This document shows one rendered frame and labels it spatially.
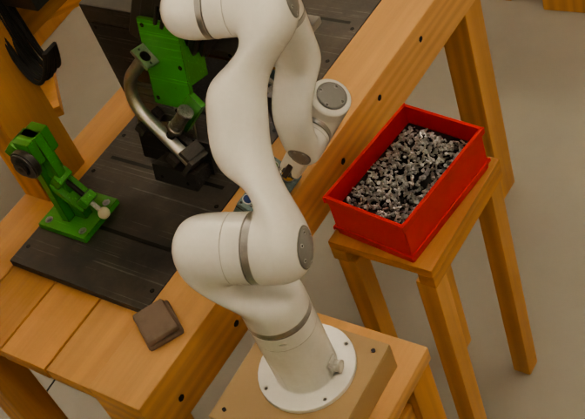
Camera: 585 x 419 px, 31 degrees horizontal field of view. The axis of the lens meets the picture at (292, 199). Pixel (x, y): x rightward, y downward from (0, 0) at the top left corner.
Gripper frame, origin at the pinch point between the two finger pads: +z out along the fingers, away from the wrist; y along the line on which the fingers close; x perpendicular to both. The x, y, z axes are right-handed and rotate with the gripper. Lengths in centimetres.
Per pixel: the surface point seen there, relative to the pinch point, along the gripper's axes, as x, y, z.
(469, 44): -18, 79, 26
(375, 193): -18.1, 4.2, -4.3
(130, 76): 41.3, -1.3, 4.0
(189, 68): 30.8, 4.9, -2.8
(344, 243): -18.6, -4.7, 5.7
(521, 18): -29, 164, 96
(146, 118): 34.1, -3.6, 11.5
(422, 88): -14, 120, 107
